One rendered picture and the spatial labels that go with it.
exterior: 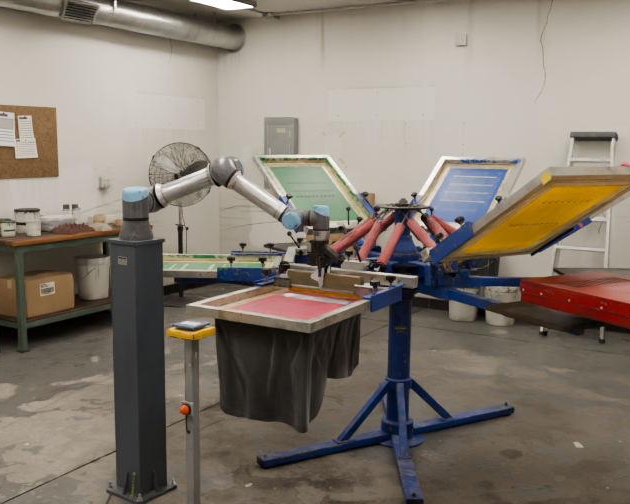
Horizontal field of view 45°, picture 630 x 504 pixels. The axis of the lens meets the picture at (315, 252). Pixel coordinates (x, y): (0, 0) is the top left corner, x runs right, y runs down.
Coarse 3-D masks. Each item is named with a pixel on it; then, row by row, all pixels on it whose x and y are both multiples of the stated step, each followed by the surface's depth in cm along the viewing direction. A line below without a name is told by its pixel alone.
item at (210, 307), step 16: (256, 288) 338; (272, 288) 349; (384, 288) 341; (192, 304) 303; (208, 304) 309; (224, 304) 319; (352, 304) 306; (368, 304) 313; (240, 320) 289; (256, 320) 285; (272, 320) 282; (288, 320) 278; (304, 320) 277; (320, 320) 279; (336, 320) 290
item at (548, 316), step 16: (432, 288) 384; (448, 288) 376; (480, 304) 354; (496, 304) 328; (512, 304) 329; (528, 304) 329; (528, 320) 303; (544, 320) 299; (560, 320) 299; (576, 320) 300; (592, 320) 300
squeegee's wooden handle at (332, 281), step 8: (288, 272) 347; (296, 272) 345; (304, 272) 343; (312, 272) 341; (296, 280) 345; (304, 280) 343; (312, 280) 341; (328, 280) 337; (336, 280) 334; (344, 280) 332; (352, 280) 330; (360, 280) 328; (336, 288) 335; (344, 288) 333; (352, 288) 331
